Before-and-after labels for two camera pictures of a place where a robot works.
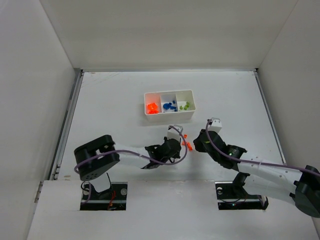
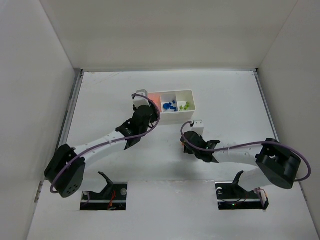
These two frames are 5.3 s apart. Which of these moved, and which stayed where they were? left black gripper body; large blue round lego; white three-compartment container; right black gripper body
Moved: right black gripper body; left black gripper body
Stayed: large blue round lego; white three-compartment container
